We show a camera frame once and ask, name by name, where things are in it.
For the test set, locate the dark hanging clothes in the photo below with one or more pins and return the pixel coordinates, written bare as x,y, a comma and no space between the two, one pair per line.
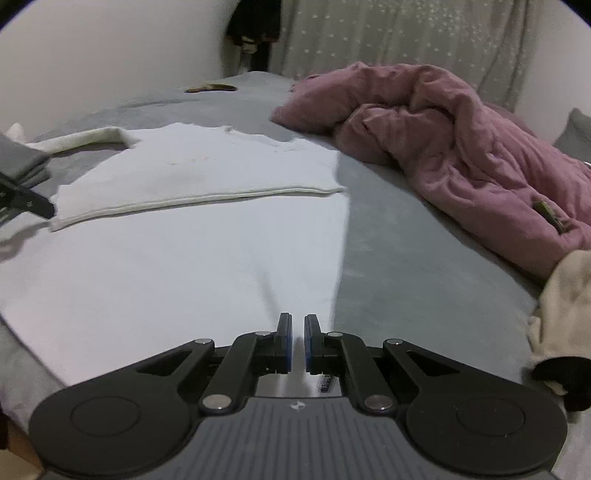
254,27

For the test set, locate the grey bed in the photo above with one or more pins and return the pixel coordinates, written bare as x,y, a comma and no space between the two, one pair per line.
415,258

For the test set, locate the grey pillow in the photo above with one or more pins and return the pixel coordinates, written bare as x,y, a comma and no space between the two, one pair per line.
575,136

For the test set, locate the small brown object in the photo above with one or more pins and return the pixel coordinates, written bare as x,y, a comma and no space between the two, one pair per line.
551,217

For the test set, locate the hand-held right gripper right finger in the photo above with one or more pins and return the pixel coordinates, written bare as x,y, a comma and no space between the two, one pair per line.
308,344

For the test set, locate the star-patterned curtain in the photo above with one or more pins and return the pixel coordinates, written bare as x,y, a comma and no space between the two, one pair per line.
415,37

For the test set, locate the white sweatshirt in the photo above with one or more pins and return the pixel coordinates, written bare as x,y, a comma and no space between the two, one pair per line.
184,258

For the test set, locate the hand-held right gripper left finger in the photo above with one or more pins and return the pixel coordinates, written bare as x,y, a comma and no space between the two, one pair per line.
287,344

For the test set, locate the beige cloth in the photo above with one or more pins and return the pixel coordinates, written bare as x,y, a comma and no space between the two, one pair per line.
563,304

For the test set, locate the pink quilt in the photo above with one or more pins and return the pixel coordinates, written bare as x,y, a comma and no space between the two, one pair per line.
438,129

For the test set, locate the black cloth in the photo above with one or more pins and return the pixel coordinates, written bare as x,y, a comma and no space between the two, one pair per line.
568,378

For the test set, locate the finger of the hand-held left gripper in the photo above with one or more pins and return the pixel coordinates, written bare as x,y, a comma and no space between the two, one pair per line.
32,203

